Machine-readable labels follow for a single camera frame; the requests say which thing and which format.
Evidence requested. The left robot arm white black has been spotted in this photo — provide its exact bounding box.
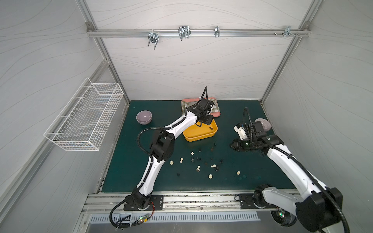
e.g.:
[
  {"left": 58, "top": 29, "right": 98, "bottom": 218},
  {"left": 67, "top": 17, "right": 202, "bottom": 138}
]
[{"left": 109, "top": 87, "right": 214, "bottom": 229}]

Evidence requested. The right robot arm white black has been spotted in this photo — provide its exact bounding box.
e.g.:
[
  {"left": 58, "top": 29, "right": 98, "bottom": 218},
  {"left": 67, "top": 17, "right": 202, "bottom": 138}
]
[{"left": 230, "top": 108, "right": 351, "bottom": 233}]

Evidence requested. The yellow plastic storage box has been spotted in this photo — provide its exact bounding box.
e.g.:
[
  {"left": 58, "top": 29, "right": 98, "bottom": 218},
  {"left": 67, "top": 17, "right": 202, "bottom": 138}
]
[{"left": 183, "top": 119, "right": 218, "bottom": 142}]

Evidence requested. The pink tray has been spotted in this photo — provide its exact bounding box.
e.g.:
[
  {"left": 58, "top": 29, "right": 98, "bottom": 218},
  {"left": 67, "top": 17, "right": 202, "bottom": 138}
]
[{"left": 181, "top": 97, "right": 221, "bottom": 117}]

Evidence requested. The green checkered cloth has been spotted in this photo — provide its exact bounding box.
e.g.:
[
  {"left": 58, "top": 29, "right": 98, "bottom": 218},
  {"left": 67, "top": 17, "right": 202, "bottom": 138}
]
[{"left": 182, "top": 98, "right": 220, "bottom": 116}]

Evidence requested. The pink patterned bowl right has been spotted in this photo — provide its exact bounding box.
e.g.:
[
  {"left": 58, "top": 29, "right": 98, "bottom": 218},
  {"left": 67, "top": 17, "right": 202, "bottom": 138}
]
[{"left": 255, "top": 118, "right": 272, "bottom": 132}]

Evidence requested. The purple bowl left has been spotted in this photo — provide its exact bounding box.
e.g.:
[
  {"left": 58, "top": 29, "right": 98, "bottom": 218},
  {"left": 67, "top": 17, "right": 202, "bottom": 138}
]
[{"left": 136, "top": 110, "right": 153, "bottom": 125}]

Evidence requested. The metal u-bolt clamp middle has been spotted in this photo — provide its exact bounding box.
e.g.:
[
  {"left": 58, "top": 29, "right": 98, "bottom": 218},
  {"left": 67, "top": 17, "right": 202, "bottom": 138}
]
[{"left": 177, "top": 26, "right": 191, "bottom": 41}]

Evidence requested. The metal u-bolt clamp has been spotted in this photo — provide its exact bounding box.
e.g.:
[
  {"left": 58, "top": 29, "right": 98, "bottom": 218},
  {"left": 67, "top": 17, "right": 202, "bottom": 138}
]
[
  {"left": 147, "top": 32, "right": 159, "bottom": 49},
  {"left": 177, "top": 26, "right": 191, "bottom": 41}
]

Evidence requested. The metal hook clamp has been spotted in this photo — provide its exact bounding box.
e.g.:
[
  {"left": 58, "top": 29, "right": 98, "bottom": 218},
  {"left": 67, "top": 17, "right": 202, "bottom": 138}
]
[{"left": 214, "top": 26, "right": 220, "bottom": 38}]

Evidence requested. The metal u-bolt clamp left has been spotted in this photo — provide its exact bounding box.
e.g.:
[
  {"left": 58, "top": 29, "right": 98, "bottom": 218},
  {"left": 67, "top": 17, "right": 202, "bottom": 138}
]
[{"left": 147, "top": 32, "right": 159, "bottom": 49}]

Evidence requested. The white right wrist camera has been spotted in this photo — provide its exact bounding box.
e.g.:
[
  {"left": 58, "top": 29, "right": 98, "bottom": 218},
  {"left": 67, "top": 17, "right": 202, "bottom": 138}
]
[{"left": 234, "top": 124, "right": 248, "bottom": 140}]

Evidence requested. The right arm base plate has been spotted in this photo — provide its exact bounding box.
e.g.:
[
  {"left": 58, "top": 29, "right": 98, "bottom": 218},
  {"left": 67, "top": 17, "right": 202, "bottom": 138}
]
[{"left": 234, "top": 193, "right": 278, "bottom": 210}]

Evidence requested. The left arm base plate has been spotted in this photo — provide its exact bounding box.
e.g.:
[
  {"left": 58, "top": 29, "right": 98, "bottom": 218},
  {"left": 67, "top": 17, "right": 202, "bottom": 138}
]
[{"left": 123, "top": 195, "right": 164, "bottom": 211}]

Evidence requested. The metal bracket right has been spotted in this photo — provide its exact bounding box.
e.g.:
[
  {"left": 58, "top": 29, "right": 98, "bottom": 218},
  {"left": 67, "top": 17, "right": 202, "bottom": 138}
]
[{"left": 274, "top": 26, "right": 300, "bottom": 38}]

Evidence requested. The white wire basket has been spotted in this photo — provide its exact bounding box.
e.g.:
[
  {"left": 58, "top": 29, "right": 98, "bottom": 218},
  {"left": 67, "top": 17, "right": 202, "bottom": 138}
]
[{"left": 44, "top": 78, "right": 123, "bottom": 151}]

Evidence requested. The aluminium crossbar rail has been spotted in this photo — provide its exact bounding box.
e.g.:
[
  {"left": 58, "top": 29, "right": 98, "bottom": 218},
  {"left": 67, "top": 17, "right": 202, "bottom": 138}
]
[{"left": 87, "top": 28, "right": 311, "bottom": 38}]

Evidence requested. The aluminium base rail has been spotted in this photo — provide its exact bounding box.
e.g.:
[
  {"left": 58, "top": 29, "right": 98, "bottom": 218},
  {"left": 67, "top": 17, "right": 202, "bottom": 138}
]
[{"left": 81, "top": 190, "right": 280, "bottom": 214}]

